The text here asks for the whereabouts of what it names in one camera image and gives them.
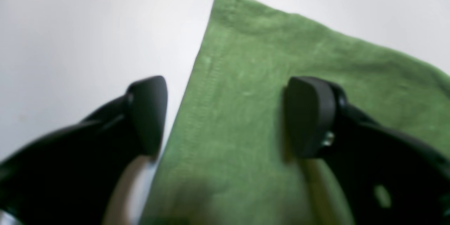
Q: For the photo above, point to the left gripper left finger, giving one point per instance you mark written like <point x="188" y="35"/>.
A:
<point x="68" y="176"/>

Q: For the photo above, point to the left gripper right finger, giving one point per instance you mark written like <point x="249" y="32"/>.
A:
<point x="387" y="177"/>

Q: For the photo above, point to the olive green t-shirt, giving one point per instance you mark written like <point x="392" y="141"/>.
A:
<point x="224" y="163"/>

